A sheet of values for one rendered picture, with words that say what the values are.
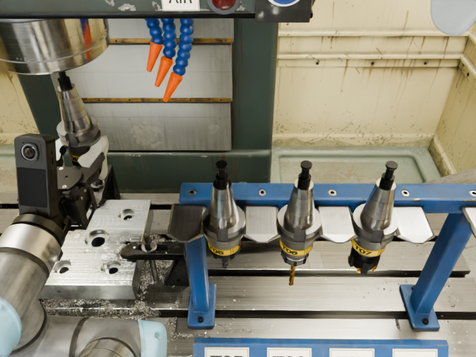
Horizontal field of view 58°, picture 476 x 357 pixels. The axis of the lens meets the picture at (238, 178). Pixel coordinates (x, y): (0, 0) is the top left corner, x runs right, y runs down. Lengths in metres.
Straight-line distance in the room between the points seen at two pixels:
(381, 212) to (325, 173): 1.09
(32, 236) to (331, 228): 0.40
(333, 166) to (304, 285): 0.86
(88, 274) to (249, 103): 0.62
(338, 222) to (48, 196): 0.40
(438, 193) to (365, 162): 1.08
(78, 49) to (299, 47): 1.05
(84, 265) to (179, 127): 0.50
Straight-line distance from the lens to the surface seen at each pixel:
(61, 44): 0.59
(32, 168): 0.63
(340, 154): 1.76
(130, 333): 0.59
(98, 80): 1.19
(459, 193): 0.74
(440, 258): 0.84
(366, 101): 1.70
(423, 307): 0.96
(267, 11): 0.38
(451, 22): 0.23
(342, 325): 0.93
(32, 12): 0.42
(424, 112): 1.80
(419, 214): 0.70
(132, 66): 1.15
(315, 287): 0.96
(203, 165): 1.33
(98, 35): 0.61
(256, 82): 1.18
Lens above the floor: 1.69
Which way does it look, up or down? 42 degrees down
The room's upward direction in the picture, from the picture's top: 1 degrees counter-clockwise
